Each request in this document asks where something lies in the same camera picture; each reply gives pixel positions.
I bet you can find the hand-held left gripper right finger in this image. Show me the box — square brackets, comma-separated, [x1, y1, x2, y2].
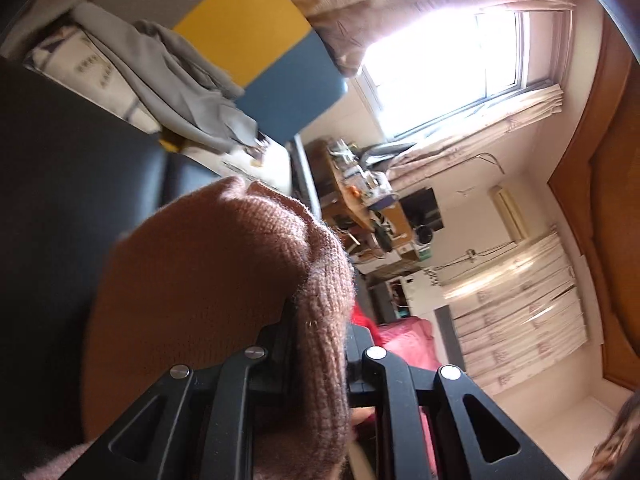
[345, 322, 568, 480]

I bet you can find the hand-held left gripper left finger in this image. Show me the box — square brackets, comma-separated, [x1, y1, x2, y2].
[62, 300, 301, 480]

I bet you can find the pink knitted sweater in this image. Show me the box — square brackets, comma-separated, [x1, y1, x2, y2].
[22, 175, 358, 480]

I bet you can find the pink ruffled quilt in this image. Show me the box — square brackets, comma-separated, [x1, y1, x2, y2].
[350, 316, 441, 480]

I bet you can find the white grey nightstand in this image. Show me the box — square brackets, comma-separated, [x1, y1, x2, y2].
[385, 272, 416, 321]

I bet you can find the white bed with grey headboard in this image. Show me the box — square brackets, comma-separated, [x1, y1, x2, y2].
[407, 270, 468, 371]

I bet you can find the wooden desk with white cabinet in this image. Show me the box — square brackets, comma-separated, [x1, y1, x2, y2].
[357, 205, 416, 276]

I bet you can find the black television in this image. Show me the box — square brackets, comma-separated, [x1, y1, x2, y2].
[400, 187, 445, 231]

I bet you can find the long patterned curtain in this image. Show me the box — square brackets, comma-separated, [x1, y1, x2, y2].
[440, 232, 591, 396]

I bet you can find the group of bottles and boxes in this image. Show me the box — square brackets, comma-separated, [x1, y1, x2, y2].
[330, 137, 396, 208]

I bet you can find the patterned window curtain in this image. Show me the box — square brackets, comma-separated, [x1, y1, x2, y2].
[360, 85, 566, 183]
[272, 0, 576, 78]

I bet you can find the dark patterned cloth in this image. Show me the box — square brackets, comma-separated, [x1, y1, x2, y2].
[592, 395, 640, 480]

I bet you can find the window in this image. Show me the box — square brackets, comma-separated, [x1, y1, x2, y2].
[360, 7, 558, 138]

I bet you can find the wooden wardrobe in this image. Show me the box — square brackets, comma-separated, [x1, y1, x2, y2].
[547, 10, 640, 401]

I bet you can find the grey garment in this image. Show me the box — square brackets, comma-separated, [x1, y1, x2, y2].
[72, 2, 271, 153]

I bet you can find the grey yellow blue headboard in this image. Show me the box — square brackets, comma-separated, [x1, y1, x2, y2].
[0, 0, 351, 221]

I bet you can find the white printed cushion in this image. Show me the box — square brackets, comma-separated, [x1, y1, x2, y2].
[22, 25, 296, 196]

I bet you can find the wall air conditioner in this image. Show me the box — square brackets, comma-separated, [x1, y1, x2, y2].
[490, 185, 532, 241]

